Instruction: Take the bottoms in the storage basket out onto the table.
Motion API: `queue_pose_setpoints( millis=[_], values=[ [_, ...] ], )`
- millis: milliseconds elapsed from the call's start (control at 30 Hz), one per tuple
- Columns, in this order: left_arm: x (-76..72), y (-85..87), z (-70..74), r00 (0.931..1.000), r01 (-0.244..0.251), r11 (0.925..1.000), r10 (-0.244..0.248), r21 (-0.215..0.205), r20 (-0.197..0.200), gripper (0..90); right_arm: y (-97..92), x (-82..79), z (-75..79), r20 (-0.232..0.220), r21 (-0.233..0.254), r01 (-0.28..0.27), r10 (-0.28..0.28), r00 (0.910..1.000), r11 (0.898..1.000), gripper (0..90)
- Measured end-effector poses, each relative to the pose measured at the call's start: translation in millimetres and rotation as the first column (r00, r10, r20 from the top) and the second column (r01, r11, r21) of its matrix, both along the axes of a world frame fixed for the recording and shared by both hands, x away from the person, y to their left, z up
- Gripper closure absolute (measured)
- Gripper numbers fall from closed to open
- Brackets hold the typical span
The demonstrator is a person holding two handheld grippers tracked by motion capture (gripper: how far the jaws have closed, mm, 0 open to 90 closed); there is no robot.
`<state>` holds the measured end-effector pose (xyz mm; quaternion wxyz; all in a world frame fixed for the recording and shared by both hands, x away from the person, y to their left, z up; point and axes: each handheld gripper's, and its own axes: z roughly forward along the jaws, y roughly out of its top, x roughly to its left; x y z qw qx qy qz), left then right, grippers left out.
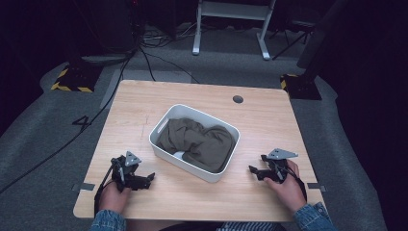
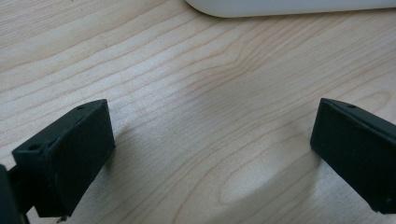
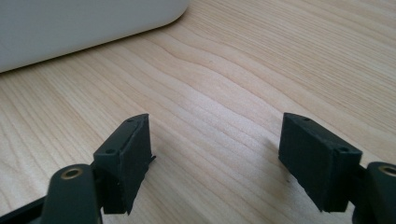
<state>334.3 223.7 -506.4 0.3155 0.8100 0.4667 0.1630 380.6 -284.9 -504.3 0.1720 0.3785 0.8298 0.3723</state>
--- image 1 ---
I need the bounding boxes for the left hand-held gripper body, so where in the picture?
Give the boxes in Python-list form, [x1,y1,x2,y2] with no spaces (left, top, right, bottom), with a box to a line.
[110,150,143,193]

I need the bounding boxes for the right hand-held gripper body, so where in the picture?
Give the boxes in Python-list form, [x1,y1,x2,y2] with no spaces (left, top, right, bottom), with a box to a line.
[265,147,299,185]

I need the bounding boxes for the person's left hand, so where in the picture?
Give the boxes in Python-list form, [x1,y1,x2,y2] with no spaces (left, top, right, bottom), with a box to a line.
[98,180,133,215]

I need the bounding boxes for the person's right hand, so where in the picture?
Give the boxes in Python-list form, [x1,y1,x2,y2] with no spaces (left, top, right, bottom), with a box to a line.
[263,159,308,215]

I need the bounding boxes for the grey tape strip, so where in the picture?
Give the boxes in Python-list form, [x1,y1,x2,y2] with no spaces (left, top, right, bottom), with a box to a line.
[71,182,96,193]
[306,182,327,193]

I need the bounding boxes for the white plastic basket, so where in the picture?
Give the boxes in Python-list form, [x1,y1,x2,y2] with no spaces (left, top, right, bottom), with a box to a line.
[148,103,242,184]

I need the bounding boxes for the olive green cloth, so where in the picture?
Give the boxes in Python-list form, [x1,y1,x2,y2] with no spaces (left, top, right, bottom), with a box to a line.
[155,117,237,174]

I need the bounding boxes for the black yellow striped stand base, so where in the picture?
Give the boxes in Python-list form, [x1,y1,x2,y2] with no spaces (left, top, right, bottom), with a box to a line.
[279,73,323,101]
[50,64,99,94]

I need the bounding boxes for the black tripod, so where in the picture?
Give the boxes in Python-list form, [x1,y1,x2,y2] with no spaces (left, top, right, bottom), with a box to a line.
[268,19,317,62]

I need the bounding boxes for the black computer tower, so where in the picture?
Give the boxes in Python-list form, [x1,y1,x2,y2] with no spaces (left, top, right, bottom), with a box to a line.
[92,0,140,55]

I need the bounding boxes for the left gripper black strap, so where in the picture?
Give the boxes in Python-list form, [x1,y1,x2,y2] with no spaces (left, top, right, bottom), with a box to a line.
[93,165,115,217]

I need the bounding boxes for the gripper black strap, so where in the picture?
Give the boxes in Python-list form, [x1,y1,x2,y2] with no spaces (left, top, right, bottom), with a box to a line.
[93,165,115,217]
[287,166,308,202]

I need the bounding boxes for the right gripper black strap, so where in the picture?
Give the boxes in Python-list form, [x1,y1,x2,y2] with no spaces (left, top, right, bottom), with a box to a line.
[287,166,308,202]

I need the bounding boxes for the long black floor cable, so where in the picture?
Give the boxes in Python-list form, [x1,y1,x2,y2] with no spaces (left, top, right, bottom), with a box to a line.
[0,47,139,195]

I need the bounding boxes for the dark stand post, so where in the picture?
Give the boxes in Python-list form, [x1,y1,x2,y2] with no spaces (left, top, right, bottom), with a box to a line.
[295,0,352,78]

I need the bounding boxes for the bundle of floor cables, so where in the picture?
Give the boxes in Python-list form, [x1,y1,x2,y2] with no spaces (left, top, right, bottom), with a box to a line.
[140,21,197,49]

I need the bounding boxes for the white metal stand frame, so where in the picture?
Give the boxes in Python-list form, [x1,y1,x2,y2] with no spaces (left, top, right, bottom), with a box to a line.
[191,0,278,62]

